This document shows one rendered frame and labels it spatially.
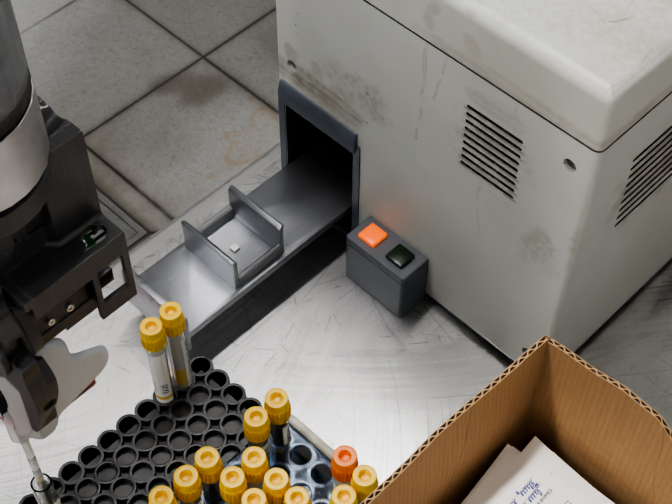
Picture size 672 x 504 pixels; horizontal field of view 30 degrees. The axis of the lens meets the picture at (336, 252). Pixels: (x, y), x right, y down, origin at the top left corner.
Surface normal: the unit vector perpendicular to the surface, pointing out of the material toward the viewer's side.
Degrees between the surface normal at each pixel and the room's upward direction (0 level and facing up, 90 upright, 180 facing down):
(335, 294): 0
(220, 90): 0
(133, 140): 0
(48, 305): 90
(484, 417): 82
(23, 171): 90
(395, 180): 90
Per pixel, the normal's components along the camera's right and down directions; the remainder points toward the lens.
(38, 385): 0.70, 0.40
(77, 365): 0.72, 0.56
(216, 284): 0.00, -0.61
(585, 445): -0.69, 0.56
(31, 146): 0.97, 0.21
